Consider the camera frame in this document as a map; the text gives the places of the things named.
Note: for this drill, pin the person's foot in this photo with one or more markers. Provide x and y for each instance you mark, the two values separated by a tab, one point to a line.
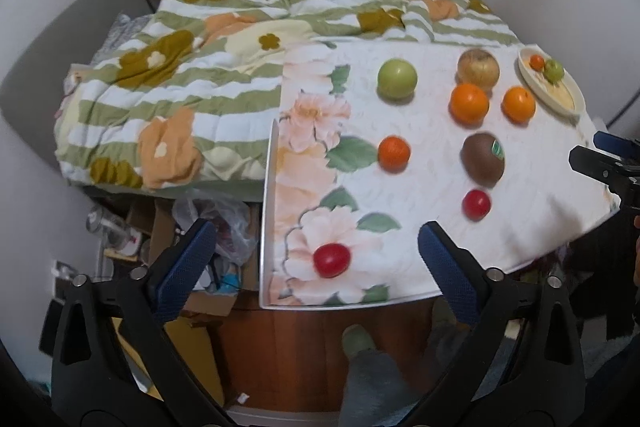
370	372

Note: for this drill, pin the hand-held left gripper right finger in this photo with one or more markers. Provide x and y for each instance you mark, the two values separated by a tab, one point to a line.
447	267

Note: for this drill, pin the small green fruit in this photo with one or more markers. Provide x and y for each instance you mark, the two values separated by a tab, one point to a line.
554	71

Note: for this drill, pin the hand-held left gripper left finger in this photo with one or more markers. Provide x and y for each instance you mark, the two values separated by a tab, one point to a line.
186	264

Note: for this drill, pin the orange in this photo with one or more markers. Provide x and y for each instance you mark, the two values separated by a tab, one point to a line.
469	104
519	104

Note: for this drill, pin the mandarin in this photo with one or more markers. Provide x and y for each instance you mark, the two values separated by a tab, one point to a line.
394	153

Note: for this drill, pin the grey headboard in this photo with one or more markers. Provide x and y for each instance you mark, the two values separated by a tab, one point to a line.
55	52

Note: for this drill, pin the brown kiwi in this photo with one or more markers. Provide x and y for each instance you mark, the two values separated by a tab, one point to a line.
482	158

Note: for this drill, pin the clear plastic bag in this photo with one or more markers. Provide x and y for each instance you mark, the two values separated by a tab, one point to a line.
225	222

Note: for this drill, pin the large red tomato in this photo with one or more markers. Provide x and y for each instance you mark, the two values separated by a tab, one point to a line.
331	260

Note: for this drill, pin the white wall socket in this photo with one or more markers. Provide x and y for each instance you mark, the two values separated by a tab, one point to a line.
63	270

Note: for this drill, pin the green striped floral blanket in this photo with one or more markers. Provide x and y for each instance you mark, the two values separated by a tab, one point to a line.
210	72

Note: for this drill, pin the white floral tablecloth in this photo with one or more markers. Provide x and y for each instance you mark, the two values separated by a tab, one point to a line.
425	217

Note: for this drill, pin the yellow red apple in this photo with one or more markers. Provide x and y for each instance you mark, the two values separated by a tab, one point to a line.
478	68

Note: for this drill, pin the tiny orange kumquat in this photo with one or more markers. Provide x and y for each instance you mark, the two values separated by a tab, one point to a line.
537	62

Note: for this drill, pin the cardboard box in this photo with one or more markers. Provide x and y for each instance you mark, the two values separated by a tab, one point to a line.
162	227

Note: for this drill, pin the small red tomato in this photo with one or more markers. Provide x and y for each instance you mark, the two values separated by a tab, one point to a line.
476	204

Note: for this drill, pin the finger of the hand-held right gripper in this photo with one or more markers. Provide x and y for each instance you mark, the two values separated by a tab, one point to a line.
617	143
592	163

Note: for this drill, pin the large green apple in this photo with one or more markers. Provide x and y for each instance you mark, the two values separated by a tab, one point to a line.
396	78

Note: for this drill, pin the grey patterned cloth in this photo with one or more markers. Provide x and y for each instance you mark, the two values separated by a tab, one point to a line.
127	29

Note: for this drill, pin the glass jars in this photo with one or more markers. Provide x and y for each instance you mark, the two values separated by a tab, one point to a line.
112	229

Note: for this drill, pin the cream oval plate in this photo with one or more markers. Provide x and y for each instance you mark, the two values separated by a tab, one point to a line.
555	94

